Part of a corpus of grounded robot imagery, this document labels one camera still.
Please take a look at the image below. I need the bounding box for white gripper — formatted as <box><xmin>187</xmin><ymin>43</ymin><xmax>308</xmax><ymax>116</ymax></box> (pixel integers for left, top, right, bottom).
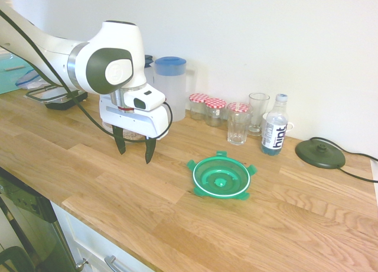
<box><xmin>99</xmin><ymin>96</ymin><xmax>172</xmax><ymax>165</ymax></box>

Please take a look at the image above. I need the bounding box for green round container lid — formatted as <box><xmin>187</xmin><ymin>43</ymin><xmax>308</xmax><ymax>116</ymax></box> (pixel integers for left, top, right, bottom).
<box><xmin>186</xmin><ymin>150</ymin><xmax>257</xmax><ymax>201</ymax></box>

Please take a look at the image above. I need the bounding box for pitcher with light blue lid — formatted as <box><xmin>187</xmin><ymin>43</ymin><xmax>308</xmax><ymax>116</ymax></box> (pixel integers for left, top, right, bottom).
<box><xmin>154</xmin><ymin>56</ymin><xmax>196</xmax><ymax>122</ymax></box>

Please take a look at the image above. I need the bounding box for pitcher with dark blue lid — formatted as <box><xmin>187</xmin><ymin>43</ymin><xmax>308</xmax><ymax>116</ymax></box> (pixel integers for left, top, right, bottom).
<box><xmin>144</xmin><ymin>54</ymin><xmax>156</xmax><ymax>87</ymax></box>

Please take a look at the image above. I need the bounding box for glass jar red checkered lid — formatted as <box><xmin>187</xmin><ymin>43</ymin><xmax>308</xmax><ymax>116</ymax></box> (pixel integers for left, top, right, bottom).
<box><xmin>226</xmin><ymin>102</ymin><xmax>252</xmax><ymax>119</ymax></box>
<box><xmin>204</xmin><ymin>98</ymin><xmax>227</xmax><ymax>127</ymax></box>
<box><xmin>188</xmin><ymin>93</ymin><xmax>210</xmax><ymax>121</ymax></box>

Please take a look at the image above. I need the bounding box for clear bowl of cereal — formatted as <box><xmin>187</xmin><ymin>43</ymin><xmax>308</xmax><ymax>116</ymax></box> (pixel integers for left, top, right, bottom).
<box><xmin>102</xmin><ymin>121</ymin><xmax>148</xmax><ymax>143</ymax></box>

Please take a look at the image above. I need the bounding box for white cabinet front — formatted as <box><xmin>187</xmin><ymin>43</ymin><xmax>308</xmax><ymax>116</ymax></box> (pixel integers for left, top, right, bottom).
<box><xmin>50</xmin><ymin>200</ymin><xmax>156</xmax><ymax>272</ymax></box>

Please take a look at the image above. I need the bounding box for faceted clear drinking glass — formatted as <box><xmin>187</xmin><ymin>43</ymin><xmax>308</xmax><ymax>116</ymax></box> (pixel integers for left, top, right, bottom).
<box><xmin>226</xmin><ymin>105</ymin><xmax>254</xmax><ymax>146</ymax></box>

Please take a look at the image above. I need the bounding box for clear zip bag blue seal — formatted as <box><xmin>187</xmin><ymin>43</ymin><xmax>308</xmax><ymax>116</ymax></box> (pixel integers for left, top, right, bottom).
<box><xmin>14</xmin><ymin>69</ymin><xmax>48</xmax><ymax>91</ymax></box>

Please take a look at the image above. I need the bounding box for tall footed clear glass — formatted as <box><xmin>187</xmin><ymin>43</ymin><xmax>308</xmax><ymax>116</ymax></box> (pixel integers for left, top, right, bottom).
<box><xmin>247</xmin><ymin>92</ymin><xmax>271</xmax><ymax>137</ymax></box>

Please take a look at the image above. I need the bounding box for silver round cabinet knob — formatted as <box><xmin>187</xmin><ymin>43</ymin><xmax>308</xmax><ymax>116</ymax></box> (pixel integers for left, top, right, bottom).
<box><xmin>74</xmin><ymin>257</ymin><xmax>89</xmax><ymax>271</ymax></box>

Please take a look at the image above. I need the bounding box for stainless steel dishwasher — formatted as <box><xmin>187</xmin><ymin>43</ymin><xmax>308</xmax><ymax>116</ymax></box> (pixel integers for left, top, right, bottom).
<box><xmin>0</xmin><ymin>167</ymin><xmax>78</xmax><ymax>272</ymax></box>

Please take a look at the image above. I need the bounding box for hint water bottle blue liquid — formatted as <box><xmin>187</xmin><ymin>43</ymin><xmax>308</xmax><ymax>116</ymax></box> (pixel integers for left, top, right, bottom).
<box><xmin>260</xmin><ymin>93</ymin><xmax>289</xmax><ymax>158</ymax></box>

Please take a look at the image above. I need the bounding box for teal cutting board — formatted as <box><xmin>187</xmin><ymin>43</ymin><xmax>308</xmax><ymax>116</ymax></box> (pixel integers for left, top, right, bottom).
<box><xmin>0</xmin><ymin>53</ymin><xmax>40</xmax><ymax>95</ymax></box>

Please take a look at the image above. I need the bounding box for dark green curved bar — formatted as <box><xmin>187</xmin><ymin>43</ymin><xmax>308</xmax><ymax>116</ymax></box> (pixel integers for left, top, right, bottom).
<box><xmin>0</xmin><ymin>245</ymin><xmax>35</xmax><ymax>272</ymax></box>

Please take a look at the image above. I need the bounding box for black kettle base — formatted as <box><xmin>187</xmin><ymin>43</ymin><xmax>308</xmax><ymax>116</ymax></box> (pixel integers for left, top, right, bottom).
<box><xmin>295</xmin><ymin>137</ymin><xmax>347</xmax><ymax>170</ymax></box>

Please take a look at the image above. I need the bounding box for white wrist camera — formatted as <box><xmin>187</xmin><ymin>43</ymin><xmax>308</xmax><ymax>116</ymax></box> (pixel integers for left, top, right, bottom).
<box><xmin>123</xmin><ymin>84</ymin><xmax>167</xmax><ymax>112</ymax></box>

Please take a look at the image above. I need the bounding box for silver drawer handle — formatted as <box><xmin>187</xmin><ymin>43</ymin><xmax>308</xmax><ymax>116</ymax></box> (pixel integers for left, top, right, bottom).
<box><xmin>103</xmin><ymin>255</ymin><xmax>131</xmax><ymax>272</ymax></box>

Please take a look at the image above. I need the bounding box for black kettle base power cord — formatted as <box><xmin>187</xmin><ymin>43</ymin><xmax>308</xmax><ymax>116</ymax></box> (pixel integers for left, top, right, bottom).
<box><xmin>308</xmin><ymin>135</ymin><xmax>378</xmax><ymax>184</ymax></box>

